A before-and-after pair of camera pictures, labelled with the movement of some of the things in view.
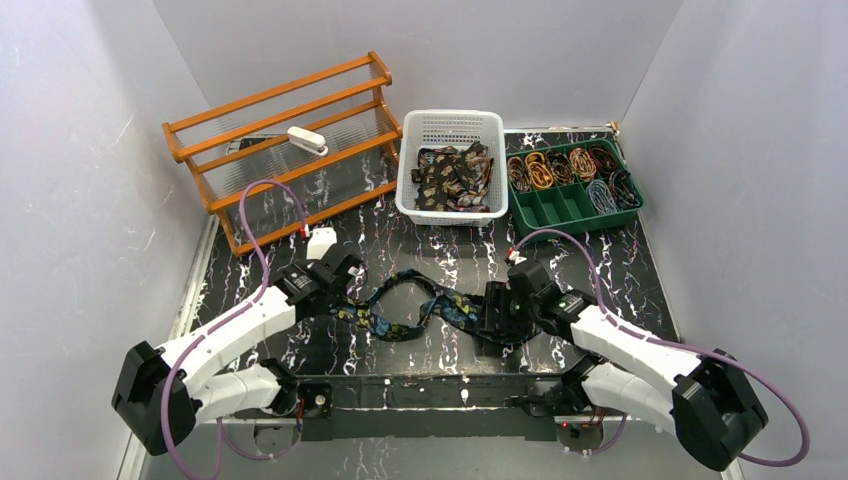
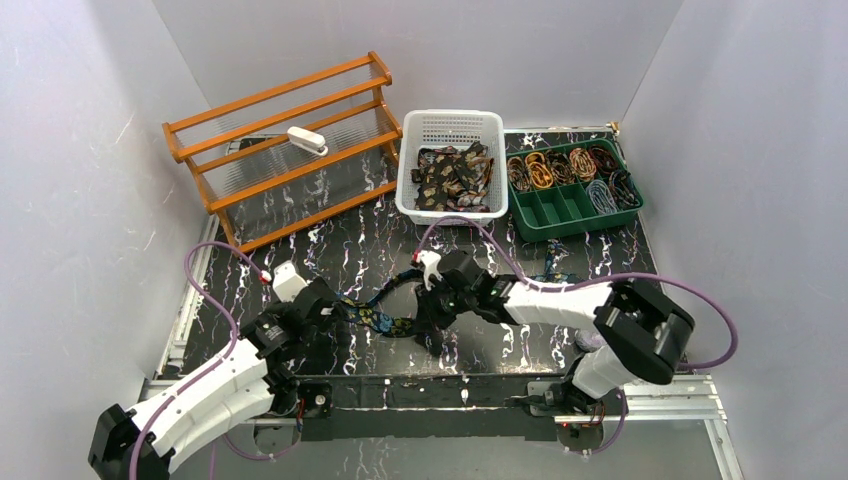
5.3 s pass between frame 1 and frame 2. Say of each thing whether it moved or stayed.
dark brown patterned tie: stayed
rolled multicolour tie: stayed
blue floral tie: moved
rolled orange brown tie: stayed
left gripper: moved
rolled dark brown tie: stayed
